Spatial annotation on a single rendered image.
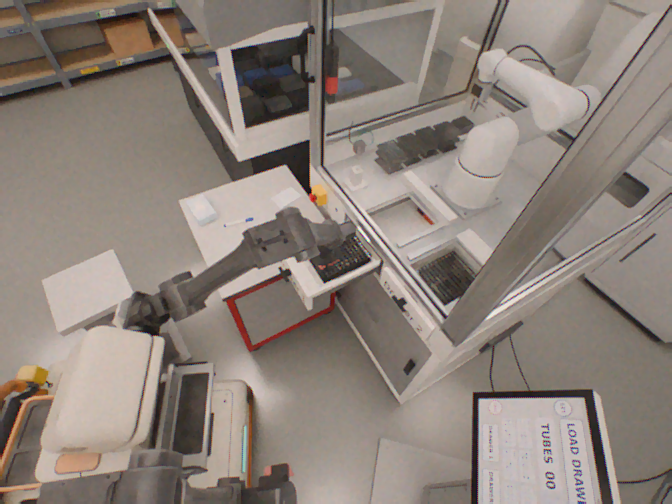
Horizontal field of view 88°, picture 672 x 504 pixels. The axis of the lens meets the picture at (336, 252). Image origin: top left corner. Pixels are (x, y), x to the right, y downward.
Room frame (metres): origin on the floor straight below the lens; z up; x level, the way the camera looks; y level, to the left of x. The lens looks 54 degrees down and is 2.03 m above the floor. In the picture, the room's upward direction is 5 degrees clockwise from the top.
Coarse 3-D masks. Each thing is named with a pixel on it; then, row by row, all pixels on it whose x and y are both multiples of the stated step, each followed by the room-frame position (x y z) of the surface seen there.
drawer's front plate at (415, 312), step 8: (384, 272) 0.73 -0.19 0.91; (384, 280) 0.72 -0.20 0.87; (392, 280) 0.69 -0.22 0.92; (384, 288) 0.71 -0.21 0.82; (392, 288) 0.68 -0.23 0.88; (400, 288) 0.65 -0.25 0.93; (400, 296) 0.64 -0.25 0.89; (408, 296) 0.62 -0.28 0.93; (408, 304) 0.60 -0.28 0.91; (416, 304) 0.59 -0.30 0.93; (408, 312) 0.59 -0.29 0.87; (416, 312) 0.57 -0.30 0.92; (408, 320) 0.58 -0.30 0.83; (416, 320) 0.55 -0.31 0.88; (424, 320) 0.53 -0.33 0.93; (424, 328) 0.52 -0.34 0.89; (432, 328) 0.51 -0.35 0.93; (424, 336) 0.51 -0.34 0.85
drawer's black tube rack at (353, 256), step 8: (352, 240) 0.88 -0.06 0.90; (344, 248) 0.84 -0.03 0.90; (352, 248) 0.84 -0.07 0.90; (360, 248) 0.84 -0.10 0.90; (344, 256) 0.82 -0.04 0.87; (352, 256) 0.80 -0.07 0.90; (360, 256) 0.83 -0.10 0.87; (368, 256) 0.83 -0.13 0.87; (312, 264) 0.76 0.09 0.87; (336, 264) 0.75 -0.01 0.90; (344, 264) 0.78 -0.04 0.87; (352, 264) 0.76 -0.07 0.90; (360, 264) 0.78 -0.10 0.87; (328, 272) 0.73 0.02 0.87; (336, 272) 0.72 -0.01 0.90; (344, 272) 0.74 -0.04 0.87; (328, 280) 0.70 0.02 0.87
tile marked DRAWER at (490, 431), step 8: (488, 424) 0.20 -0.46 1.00; (496, 424) 0.20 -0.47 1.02; (488, 432) 0.18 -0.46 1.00; (496, 432) 0.18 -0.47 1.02; (488, 440) 0.16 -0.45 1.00; (496, 440) 0.16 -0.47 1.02; (488, 448) 0.14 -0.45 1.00; (496, 448) 0.14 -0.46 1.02; (488, 456) 0.12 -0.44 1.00; (496, 456) 0.12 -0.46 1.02
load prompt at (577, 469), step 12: (564, 420) 0.20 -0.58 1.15; (576, 420) 0.19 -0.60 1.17; (564, 432) 0.17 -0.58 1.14; (576, 432) 0.17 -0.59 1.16; (564, 444) 0.14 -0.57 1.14; (576, 444) 0.14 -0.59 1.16; (564, 456) 0.12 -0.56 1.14; (576, 456) 0.12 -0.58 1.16; (588, 456) 0.12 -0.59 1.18; (564, 468) 0.10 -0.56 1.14; (576, 468) 0.10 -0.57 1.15; (588, 468) 0.10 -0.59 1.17; (576, 480) 0.07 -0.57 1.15; (588, 480) 0.07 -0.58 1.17; (576, 492) 0.05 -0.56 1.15; (588, 492) 0.05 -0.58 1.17
